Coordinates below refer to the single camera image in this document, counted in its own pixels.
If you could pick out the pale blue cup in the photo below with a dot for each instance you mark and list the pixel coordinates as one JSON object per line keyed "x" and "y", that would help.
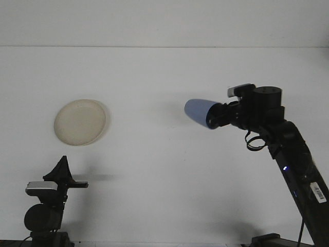
{"x": 196, "y": 112}

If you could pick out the pale round plate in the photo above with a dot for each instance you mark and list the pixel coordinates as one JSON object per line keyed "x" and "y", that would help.
{"x": 79, "y": 123}

